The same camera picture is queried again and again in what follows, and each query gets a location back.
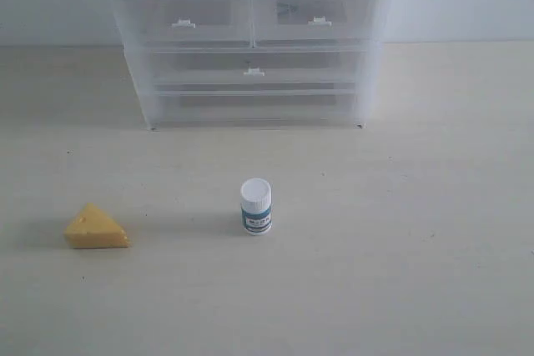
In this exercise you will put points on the yellow cheese wedge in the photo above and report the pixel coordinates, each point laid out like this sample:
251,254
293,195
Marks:
92,228

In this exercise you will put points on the clear plastic container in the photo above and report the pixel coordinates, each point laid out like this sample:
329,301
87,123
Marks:
227,68
201,108

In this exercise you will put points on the white capped medicine bottle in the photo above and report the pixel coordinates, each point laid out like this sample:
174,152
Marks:
256,206

